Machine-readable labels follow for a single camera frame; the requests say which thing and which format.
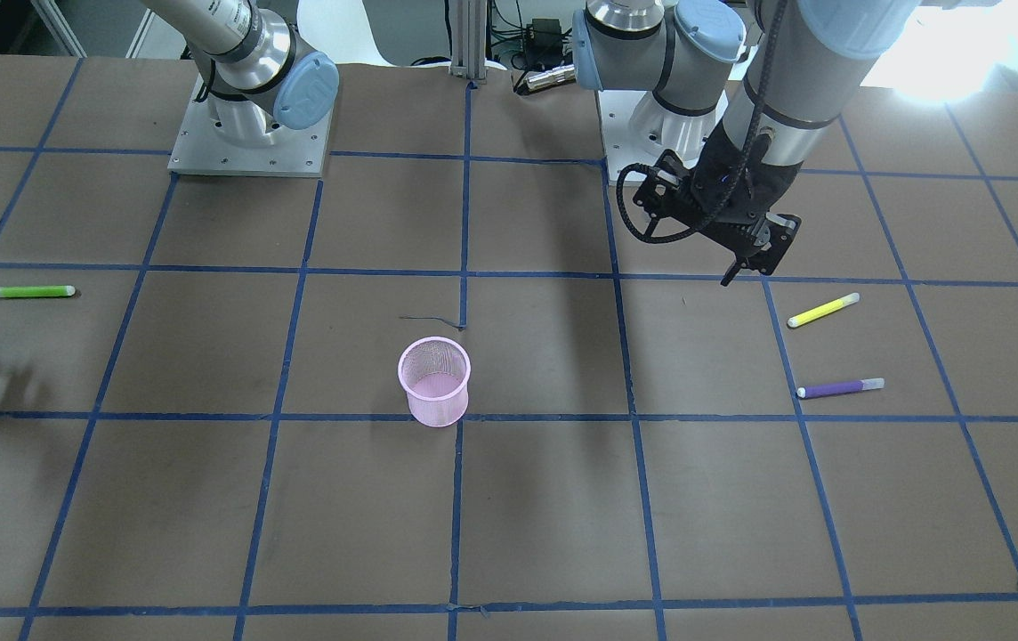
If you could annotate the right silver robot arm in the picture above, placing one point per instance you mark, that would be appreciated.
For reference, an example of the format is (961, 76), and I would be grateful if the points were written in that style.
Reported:
(247, 54)

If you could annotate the yellow pen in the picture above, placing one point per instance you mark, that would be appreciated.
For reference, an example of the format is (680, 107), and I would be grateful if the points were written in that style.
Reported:
(822, 310)

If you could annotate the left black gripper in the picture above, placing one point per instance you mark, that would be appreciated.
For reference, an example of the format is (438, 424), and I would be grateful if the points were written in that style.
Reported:
(783, 189)

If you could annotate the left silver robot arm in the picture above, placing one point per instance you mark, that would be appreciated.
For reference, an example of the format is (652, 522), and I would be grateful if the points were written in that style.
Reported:
(813, 56)

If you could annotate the pink mesh cup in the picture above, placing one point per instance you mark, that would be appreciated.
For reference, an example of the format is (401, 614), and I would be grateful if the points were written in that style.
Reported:
(434, 373)

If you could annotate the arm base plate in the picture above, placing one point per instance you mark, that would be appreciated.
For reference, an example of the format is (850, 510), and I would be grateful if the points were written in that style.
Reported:
(636, 130)
(219, 138)

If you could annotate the green pen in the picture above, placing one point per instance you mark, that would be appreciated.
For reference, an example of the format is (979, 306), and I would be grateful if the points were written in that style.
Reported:
(34, 292)

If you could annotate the purple pen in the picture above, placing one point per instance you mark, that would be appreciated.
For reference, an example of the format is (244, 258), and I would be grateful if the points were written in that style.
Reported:
(841, 388)

